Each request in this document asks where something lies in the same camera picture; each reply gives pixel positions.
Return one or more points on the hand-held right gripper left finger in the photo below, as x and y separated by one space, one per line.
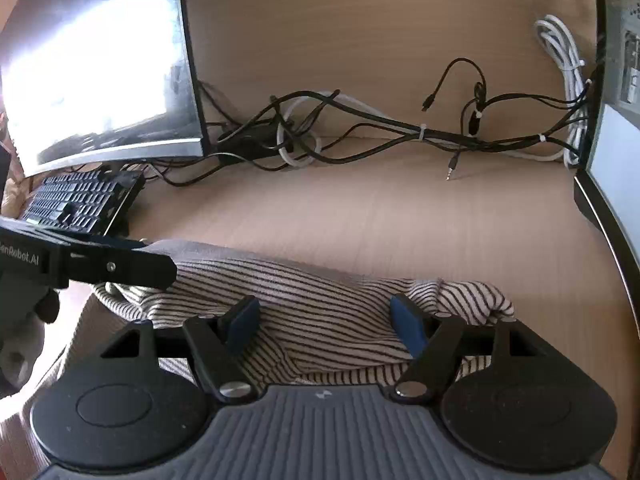
245 322

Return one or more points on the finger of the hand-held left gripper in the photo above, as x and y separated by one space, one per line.
110 241
125 265

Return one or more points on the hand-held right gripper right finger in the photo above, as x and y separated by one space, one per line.
407 325

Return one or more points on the beige striped sweater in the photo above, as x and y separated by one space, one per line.
325 310

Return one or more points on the black keyboard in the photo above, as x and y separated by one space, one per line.
75 200

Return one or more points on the black adapter box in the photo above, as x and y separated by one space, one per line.
250 142

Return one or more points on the black curved monitor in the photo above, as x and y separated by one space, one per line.
100 60

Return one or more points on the white computer case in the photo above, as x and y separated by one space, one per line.
617 185

